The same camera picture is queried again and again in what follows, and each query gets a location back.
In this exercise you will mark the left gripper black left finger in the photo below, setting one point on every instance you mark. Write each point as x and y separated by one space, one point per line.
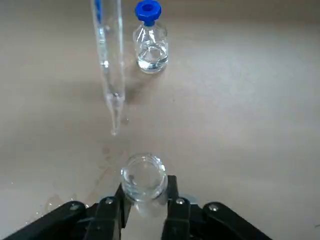
105 220

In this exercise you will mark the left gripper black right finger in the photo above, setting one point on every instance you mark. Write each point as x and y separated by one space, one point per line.
177 220

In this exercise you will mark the clear glass sample vial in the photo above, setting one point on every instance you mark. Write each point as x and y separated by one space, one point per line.
142 180

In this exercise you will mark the glass dropper with red bulb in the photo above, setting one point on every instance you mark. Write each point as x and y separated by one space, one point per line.
111 75

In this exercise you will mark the glass bottle with blue cap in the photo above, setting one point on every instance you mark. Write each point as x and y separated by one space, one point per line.
152 55

